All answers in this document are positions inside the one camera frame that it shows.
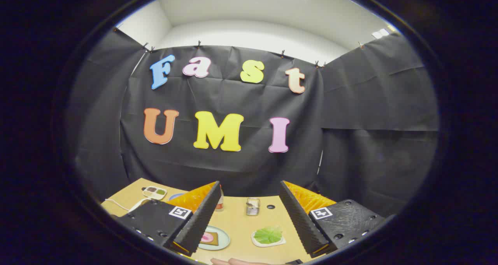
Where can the pale green plate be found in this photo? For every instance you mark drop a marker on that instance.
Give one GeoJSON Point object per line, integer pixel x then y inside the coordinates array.
{"type": "Point", "coordinates": [223, 239]}

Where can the pink ham slice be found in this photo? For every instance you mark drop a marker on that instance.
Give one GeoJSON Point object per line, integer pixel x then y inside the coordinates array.
{"type": "Point", "coordinates": [207, 237]}

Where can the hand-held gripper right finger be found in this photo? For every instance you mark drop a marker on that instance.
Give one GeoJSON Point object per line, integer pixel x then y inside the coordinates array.
{"type": "Point", "coordinates": [299, 222]}

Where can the white square plate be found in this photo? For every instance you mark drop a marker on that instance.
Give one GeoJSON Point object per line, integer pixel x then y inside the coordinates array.
{"type": "Point", "coordinates": [255, 242]}

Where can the white divided seasoning tray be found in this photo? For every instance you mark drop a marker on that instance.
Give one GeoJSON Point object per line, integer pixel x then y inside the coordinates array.
{"type": "Point", "coordinates": [155, 192]}

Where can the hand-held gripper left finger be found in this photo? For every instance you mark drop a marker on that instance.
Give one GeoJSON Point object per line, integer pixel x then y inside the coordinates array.
{"type": "Point", "coordinates": [202, 222]}

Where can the green lettuce leaf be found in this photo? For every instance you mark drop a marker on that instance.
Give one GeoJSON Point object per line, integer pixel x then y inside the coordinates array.
{"type": "Point", "coordinates": [267, 236]}

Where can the bread slice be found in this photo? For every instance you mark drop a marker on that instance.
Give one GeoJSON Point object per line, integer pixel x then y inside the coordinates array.
{"type": "Point", "coordinates": [216, 238]}

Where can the ceiling light panel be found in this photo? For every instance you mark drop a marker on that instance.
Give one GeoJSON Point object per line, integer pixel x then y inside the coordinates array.
{"type": "Point", "coordinates": [380, 33]}

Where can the blue plate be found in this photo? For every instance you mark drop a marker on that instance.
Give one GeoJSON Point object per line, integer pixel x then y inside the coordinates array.
{"type": "Point", "coordinates": [175, 196]}

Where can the clear plastic water bottle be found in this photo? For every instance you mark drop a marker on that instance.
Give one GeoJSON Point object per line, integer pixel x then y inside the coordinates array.
{"type": "Point", "coordinates": [220, 204]}

